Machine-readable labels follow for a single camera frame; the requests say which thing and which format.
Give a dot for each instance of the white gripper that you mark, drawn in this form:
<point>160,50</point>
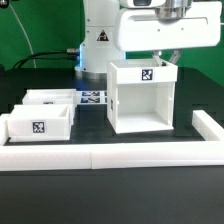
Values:
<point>142,30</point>

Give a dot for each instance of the white drawer cabinet frame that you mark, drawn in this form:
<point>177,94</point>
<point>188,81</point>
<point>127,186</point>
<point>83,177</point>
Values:
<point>140,95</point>

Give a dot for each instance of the white front drawer box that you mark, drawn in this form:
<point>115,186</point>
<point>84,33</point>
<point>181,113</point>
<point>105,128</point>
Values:
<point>46,122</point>

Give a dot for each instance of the white drawer box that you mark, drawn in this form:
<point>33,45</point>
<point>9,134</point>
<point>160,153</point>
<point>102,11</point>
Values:
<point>46,122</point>
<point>50,96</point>

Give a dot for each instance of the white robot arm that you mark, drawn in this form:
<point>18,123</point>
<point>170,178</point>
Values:
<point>100,16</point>

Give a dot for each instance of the white rear drawer box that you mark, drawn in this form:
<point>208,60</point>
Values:
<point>50,96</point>

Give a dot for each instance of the white marker tag sheet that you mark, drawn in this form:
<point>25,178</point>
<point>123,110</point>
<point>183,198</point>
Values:
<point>91,97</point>

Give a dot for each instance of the white U-shaped fence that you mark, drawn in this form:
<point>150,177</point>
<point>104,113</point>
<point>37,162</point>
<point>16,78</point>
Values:
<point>209,151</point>

